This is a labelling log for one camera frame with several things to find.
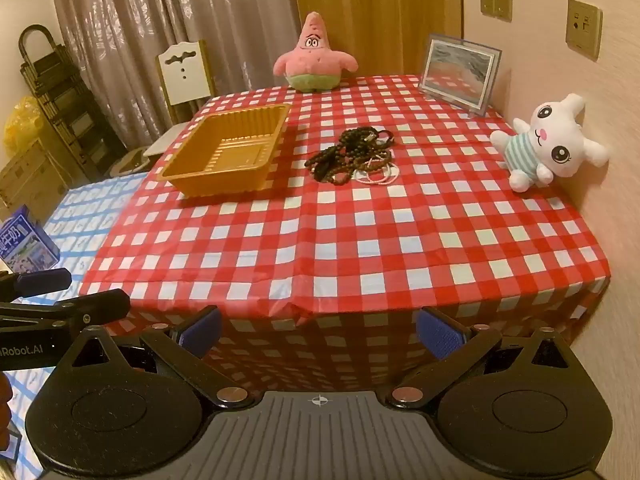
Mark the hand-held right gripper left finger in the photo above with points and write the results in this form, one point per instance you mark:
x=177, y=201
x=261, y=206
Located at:
x=202, y=331

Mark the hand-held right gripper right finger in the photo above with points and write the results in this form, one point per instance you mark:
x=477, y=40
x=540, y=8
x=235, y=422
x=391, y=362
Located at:
x=440, y=332

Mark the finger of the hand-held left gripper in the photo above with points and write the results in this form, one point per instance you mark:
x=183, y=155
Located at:
x=90, y=307
x=40, y=281

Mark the gold plastic tray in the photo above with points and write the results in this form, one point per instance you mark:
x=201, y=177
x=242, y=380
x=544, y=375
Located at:
x=215, y=185

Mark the person's left hand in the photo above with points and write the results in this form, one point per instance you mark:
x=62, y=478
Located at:
x=4, y=407

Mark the blue milk carton box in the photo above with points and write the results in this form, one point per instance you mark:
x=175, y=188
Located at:
x=25, y=245

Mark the brown cardboard box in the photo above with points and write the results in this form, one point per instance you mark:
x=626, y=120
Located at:
x=30, y=175

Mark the red checked tablecloth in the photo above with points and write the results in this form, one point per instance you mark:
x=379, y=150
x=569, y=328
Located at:
x=350, y=240

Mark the beige plastic tub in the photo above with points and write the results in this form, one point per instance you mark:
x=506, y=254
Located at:
x=127, y=162

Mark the yellow plastic bag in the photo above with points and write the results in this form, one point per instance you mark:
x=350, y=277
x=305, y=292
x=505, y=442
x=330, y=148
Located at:
x=20, y=125

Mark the black folding rack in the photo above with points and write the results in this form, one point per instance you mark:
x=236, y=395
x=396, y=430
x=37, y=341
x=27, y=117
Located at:
x=60, y=95

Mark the white bunny plush toy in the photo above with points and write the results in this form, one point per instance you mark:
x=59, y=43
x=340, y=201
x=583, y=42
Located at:
x=550, y=140

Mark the white wooden chair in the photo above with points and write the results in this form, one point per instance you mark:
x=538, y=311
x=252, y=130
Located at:
x=182, y=75

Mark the grey patterned curtain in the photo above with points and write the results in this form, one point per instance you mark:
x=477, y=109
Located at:
x=125, y=20

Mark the pink starfish plush toy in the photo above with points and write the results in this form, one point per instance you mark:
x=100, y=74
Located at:
x=312, y=60

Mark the gold curtain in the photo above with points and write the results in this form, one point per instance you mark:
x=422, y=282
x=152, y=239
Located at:
x=380, y=10

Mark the clear acrylic picture frame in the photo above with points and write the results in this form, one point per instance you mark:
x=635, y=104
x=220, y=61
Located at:
x=457, y=72

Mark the gold wall socket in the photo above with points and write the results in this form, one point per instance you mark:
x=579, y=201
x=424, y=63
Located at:
x=584, y=27

